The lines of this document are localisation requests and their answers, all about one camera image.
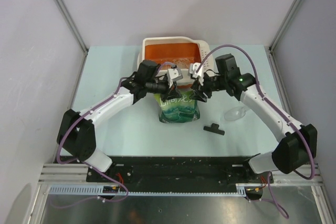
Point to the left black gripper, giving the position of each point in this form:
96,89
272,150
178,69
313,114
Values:
173,93

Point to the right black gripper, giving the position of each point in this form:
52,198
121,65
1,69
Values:
199,89

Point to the green litter bag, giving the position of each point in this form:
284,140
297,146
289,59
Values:
179,110

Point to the black bag clip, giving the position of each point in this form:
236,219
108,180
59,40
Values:
214,128

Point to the clear plastic scoop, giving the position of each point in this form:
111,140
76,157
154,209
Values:
236,113

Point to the orange and cream litter box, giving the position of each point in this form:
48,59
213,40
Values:
159,49

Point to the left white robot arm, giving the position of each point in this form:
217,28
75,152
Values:
77,133

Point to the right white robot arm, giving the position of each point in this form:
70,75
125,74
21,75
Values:
297,143

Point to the beige cat litter granules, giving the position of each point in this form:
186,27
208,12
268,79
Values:
182,63

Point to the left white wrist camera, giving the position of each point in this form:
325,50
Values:
174,75

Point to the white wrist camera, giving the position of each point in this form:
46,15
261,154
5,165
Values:
196,72
174,75

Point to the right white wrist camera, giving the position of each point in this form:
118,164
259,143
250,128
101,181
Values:
196,72

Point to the right aluminium frame post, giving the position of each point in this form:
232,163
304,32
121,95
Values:
289,17

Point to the aluminium frame post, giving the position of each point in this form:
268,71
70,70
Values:
71,24
289,17

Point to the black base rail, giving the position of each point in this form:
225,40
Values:
184,174

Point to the white slotted cable duct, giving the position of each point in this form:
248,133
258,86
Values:
109,190

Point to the aluminium side rail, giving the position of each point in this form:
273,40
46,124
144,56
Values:
319,192

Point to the left aluminium frame post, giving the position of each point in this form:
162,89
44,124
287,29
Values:
71,24

